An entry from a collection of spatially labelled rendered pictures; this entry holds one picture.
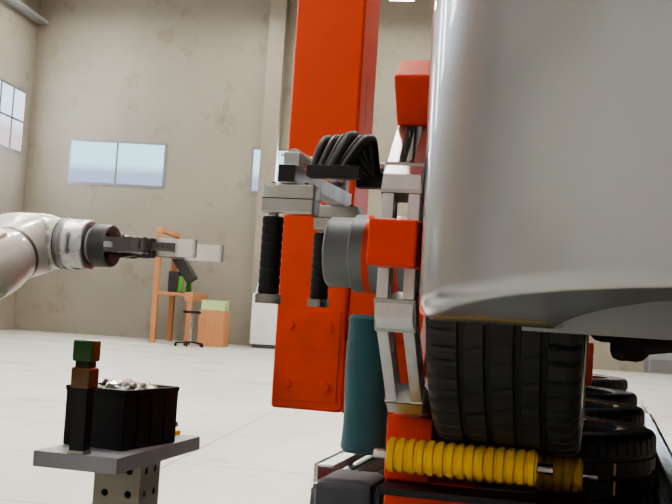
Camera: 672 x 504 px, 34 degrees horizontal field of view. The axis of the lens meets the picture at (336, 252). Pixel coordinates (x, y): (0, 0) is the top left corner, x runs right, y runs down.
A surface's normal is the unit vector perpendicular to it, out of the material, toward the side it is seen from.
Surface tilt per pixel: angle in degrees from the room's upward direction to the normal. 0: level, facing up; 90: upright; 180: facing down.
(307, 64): 90
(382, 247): 90
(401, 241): 90
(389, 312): 90
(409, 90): 125
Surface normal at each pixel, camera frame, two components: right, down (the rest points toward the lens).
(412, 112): -0.23, 0.52
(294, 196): -0.23, -0.07
